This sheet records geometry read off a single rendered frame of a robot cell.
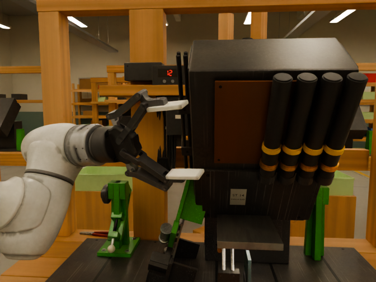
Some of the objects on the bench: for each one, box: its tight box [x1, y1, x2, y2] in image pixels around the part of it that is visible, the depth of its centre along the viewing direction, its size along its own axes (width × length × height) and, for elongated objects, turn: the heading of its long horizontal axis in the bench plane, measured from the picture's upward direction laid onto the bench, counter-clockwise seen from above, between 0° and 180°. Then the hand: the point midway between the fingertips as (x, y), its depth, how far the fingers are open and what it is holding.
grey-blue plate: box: [243, 250, 252, 282], centre depth 92 cm, size 10×2×14 cm
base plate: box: [45, 238, 376, 282], centre depth 109 cm, size 42×110×2 cm
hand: (188, 140), depth 56 cm, fingers open, 13 cm apart
